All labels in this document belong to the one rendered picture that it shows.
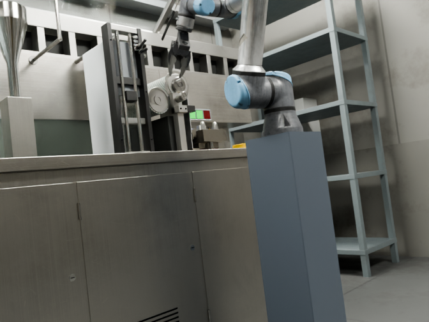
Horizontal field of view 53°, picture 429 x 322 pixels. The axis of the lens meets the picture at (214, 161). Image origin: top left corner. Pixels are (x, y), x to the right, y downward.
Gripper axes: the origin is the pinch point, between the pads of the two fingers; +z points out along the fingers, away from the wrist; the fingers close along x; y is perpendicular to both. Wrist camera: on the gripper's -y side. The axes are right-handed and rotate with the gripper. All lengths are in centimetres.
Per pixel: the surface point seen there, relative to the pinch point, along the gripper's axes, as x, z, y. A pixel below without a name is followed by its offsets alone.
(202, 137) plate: -21.1, 27.7, 10.6
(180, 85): -6.2, 6.0, 15.9
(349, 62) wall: -174, -30, 149
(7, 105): 62, 22, -17
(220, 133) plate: -31.5, 25.4, 16.3
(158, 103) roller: 4.0, 15.1, 8.4
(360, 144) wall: -191, 35, 122
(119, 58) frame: 25.4, -2.2, -8.1
